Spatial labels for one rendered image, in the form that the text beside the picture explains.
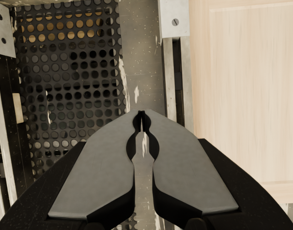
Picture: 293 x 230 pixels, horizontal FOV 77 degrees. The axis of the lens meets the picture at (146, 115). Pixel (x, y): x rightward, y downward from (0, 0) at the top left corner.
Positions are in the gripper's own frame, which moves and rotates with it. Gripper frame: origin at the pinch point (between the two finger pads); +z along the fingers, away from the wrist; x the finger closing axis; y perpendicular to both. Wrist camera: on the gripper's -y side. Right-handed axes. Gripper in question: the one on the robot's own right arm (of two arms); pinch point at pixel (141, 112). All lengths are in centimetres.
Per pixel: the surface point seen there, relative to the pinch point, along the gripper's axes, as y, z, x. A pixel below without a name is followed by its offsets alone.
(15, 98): 13.5, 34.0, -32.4
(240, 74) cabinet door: 7.7, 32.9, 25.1
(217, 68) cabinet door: 6.4, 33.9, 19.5
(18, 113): 17.2, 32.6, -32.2
